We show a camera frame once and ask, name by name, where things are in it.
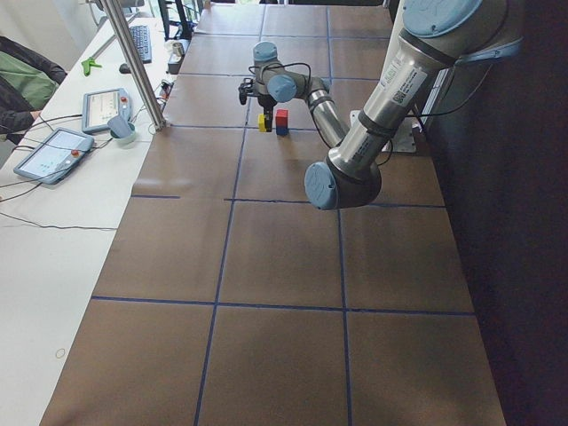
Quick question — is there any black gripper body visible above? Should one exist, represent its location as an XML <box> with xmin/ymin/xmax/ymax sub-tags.
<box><xmin>257</xmin><ymin>94</ymin><xmax>277</xmax><ymax>111</ymax></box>

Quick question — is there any yellow wooden cube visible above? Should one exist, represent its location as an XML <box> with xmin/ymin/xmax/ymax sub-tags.
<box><xmin>257</xmin><ymin>113</ymin><xmax>271</xmax><ymax>132</ymax></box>

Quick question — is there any red wooden cube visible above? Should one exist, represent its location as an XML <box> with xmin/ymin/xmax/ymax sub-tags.
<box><xmin>275</xmin><ymin>108</ymin><xmax>288</xmax><ymax>128</ymax></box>

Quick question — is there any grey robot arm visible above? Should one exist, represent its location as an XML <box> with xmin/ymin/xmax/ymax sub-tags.
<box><xmin>239</xmin><ymin>0</ymin><xmax>525</xmax><ymax>209</ymax></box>

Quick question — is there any orange black connector board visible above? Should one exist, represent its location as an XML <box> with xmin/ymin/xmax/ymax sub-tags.
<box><xmin>160</xmin><ymin>80</ymin><xmax>174</xmax><ymax>99</ymax></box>

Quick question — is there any small metal cup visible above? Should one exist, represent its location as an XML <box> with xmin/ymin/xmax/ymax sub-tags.
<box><xmin>171</xmin><ymin>42</ymin><xmax>185</xmax><ymax>57</ymax></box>

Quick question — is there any light blue tape roll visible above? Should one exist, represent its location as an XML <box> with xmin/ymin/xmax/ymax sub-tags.
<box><xmin>107</xmin><ymin>115</ymin><xmax>136</xmax><ymax>146</ymax></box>

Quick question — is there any black computer keyboard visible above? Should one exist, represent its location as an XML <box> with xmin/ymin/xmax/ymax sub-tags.
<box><xmin>130</xmin><ymin>25</ymin><xmax>153</xmax><ymax>64</ymax></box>

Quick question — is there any black computer mouse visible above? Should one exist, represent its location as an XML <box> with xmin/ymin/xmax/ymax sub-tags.
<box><xmin>119</xmin><ymin>63</ymin><xmax>130</xmax><ymax>75</ymax></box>

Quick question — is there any far teach pendant tablet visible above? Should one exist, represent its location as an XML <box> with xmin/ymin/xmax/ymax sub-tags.
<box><xmin>82</xmin><ymin>88</ymin><xmax>131</xmax><ymax>134</ymax></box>

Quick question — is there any teach pendant tablet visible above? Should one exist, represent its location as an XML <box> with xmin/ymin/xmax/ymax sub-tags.
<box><xmin>13</xmin><ymin>128</ymin><xmax>94</xmax><ymax>185</ymax></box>
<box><xmin>82</xmin><ymin>88</ymin><xmax>131</xmax><ymax>134</ymax></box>

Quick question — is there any green plastic clamp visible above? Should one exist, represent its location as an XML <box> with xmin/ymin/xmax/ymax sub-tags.
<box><xmin>81</xmin><ymin>57</ymin><xmax>101</xmax><ymax>76</ymax></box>

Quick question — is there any near teach pendant tablet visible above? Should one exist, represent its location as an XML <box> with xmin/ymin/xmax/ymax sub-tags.
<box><xmin>13</xmin><ymin>128</ymin><xmax>94</xmax><ymax>185</ymax></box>

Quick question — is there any person in dark jacket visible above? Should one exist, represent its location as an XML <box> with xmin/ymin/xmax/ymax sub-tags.
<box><xmin>1</xmin><ymin>35</ymin><xmax>67</xmax><ymax>145</ymax></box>

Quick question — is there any rubber band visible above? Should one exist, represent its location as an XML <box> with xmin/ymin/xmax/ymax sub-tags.
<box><xmin>55</xmin><ymin>348</ymin><xmax>66</xmax><ymax>359</ymax></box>

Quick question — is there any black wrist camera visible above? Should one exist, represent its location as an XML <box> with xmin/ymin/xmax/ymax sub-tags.
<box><xmin>238</xmin><ymin>77</ymin><xmax>257</xmax><ymax>106</ymax></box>

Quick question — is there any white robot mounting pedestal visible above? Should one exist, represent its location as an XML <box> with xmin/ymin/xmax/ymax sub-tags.
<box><xmin>341</xmin><ymin>109</ymin><xmax>417</xmax><ymax>158</ymax></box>

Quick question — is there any aluminium frame post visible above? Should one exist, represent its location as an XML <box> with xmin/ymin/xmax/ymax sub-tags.
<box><xmin>101</xmin><ymin>0</ymin><xmax>167</xmax><ymax>131</ymax></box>

